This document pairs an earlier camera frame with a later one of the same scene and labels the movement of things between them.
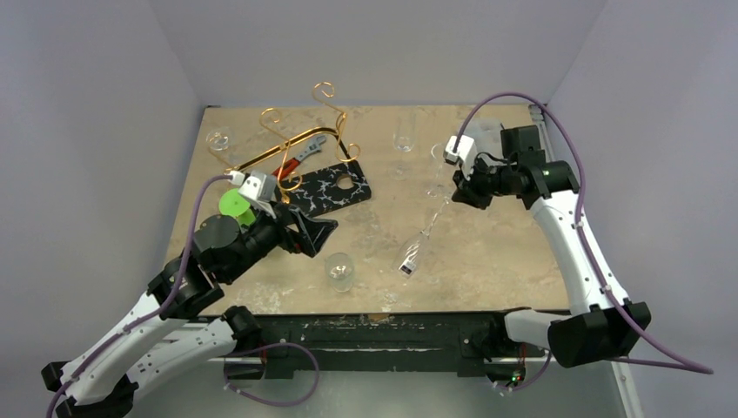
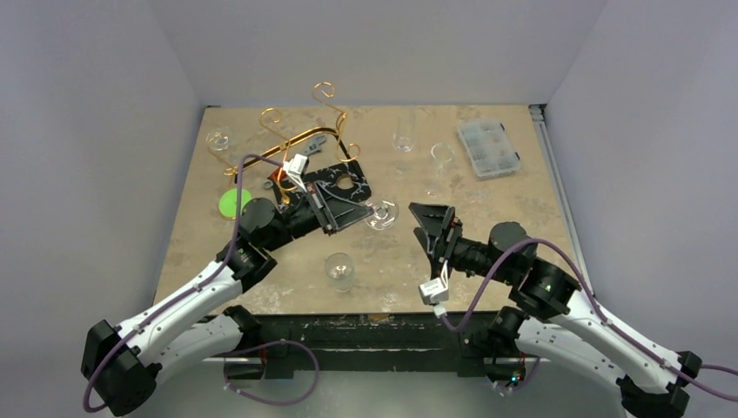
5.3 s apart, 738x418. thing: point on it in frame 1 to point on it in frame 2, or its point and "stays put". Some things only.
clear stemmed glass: x=411 y=257 to x=385 y=212
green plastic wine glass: x=234 y=204 stays put
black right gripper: x=471 y=188 to x=444 y=243
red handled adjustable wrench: x=285 y=168 stays put
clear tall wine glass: x=439 y=153 stays put
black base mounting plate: x=434 y=342 stays put
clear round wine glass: x=219 y=139 stays put
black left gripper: x=315 y=230 to x=336 y=212
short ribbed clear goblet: x=339 y=268 stays put
